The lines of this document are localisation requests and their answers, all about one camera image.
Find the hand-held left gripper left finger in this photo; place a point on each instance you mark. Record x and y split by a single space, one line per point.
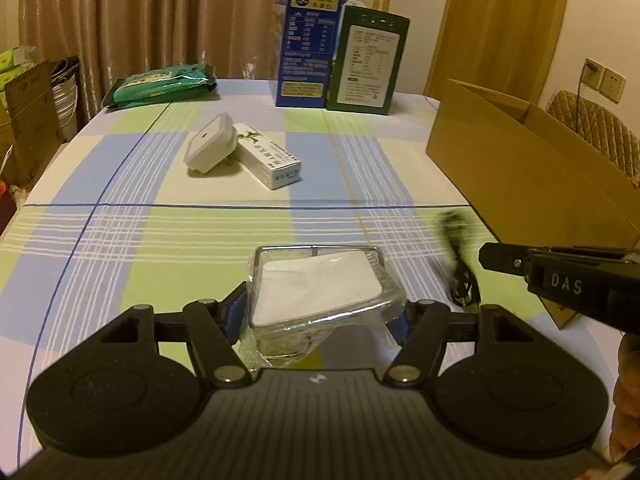
236 312

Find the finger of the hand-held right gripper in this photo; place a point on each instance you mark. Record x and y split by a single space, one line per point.
600 253
502 258

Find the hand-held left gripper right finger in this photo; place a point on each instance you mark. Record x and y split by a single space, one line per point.
400 329

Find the brown cardboard box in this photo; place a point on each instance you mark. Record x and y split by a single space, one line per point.
520 175

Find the clear plastic packaging box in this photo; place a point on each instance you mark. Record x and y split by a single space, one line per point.
320 285

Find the checked cloth desktop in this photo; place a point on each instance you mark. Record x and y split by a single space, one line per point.
125 240

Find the person's right hand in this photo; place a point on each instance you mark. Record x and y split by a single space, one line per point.
627 400

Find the quilted chair cushion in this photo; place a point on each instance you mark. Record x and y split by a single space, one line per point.
600 130

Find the white medicine box green print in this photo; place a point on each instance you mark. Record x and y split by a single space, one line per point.
270 157

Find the white power adapter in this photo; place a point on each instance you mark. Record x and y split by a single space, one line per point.
210 145

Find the plain ochre curtain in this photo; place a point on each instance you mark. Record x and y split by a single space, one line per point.
500 20

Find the green wet wipes packet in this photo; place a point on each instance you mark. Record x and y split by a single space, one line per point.
160 85

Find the tall green carton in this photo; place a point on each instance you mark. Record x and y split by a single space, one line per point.
367 60

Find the reddish wooden tray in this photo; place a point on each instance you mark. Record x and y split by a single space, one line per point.
5 207

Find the white bucket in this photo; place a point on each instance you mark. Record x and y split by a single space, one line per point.
67 100

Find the tall open cardboard box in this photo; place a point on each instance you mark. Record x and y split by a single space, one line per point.
35 120

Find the tall blue carton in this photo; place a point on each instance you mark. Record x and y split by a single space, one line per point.
307 40

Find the low cardboard box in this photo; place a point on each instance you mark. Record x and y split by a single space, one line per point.
5 135

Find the shiny brown curtain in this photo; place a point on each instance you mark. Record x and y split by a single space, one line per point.
150 15

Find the stack of green boxes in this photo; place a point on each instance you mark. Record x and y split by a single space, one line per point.
15 62

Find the beige wall socket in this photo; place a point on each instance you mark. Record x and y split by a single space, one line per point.
612 85

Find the wall socket with plug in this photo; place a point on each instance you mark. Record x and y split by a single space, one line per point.
592 72

